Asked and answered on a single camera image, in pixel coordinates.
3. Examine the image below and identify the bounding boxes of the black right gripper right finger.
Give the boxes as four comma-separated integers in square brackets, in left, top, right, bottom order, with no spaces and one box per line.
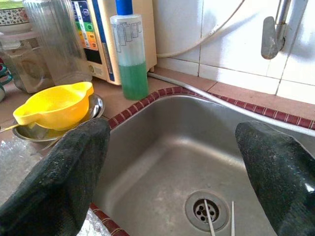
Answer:
[235,120,315,236]

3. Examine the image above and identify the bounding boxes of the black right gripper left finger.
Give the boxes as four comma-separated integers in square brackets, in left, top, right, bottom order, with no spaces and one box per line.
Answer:
[0,118,111,236]

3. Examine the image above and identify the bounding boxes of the yellow plastic bowl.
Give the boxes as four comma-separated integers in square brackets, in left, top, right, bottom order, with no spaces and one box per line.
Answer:
[12,82,95,131]

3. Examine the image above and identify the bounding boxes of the white chopstick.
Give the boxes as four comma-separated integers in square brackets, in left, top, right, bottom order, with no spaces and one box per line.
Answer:
[230,201,236,236]
[203,199,217,236]

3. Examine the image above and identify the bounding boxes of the steel bowl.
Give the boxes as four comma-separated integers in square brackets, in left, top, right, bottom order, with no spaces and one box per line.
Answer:
[12,94,105,143]

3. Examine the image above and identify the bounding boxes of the metal sink drain strainer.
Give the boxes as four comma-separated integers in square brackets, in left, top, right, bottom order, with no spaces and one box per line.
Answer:
[184,189,229,232]

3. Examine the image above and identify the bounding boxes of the grey pipe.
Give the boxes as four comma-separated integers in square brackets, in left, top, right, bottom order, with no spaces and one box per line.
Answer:
[147,72,315,137]

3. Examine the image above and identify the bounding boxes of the stainless steel sink basin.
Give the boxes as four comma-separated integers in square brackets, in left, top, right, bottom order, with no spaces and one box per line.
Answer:
[94,94,315,236]

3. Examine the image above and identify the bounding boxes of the white teal mug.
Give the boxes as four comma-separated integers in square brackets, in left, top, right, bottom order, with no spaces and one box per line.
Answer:
[0,63,13,102]

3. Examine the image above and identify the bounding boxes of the clear pink-lidded container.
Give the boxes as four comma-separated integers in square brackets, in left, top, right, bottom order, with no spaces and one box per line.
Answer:
[0,31,55,94]

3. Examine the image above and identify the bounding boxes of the green dish soap bottle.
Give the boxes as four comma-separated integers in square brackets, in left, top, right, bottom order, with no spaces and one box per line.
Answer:
[110,0,150,101]

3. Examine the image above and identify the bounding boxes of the clear ribbed plastic jar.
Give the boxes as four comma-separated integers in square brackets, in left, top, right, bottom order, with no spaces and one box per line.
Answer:
[23,0,93,86]

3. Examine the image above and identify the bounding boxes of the beige water purifier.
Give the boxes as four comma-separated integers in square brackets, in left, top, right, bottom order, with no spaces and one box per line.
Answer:
[71,0,158,86]

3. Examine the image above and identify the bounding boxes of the patterned ceramic bowl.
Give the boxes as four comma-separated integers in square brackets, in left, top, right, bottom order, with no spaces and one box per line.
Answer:
[0,7,32,34]

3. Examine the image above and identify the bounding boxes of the metal wall tap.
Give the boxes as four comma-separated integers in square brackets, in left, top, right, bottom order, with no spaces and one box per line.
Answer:
[260,0,292,60]

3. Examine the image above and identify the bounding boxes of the white hose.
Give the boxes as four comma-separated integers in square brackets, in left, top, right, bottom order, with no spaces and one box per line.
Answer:
[156,0,247,59]

